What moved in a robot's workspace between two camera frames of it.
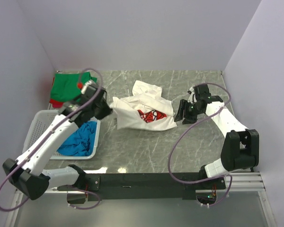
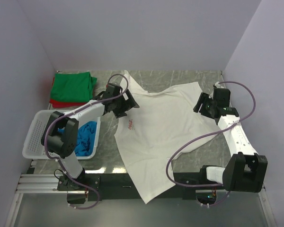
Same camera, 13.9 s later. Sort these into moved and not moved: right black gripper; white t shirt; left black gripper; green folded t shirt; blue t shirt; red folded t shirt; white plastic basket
Moved: white t shirt; left black gripper; right black gripper
Not moved: white plastic basket; blue t shirt; green folded t shirt; red folded t shirt
